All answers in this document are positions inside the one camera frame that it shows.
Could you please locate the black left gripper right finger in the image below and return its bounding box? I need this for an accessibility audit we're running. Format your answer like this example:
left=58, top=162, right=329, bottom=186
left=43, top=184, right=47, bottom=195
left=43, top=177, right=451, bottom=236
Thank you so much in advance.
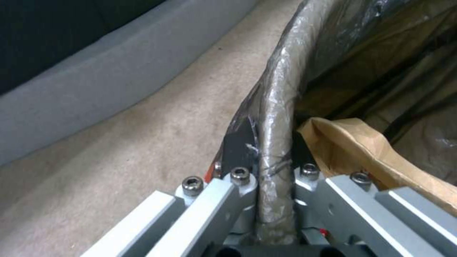
left=292, top=131, right=457, bottom=257

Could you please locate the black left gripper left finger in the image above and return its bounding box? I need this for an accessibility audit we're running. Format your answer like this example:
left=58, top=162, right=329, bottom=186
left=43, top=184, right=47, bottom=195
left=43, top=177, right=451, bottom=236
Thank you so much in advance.
left=81, top=120, right=258, bottom=257

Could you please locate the trash bin with plastic liner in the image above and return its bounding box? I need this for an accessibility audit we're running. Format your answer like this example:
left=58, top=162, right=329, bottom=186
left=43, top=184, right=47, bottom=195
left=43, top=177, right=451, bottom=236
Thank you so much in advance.
left=226, top=0, right=457, bottom=243

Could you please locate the crumpled brown paper bag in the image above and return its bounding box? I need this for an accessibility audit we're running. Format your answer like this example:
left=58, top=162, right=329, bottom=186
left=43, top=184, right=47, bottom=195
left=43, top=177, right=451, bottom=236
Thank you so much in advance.
left=296, top=117, right=457, bottom=215

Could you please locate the grey upholstered sofa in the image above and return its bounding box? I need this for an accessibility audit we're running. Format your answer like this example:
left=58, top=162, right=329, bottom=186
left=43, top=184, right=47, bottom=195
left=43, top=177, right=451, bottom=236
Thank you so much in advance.
left=0, top=0, right=255, bottom=166

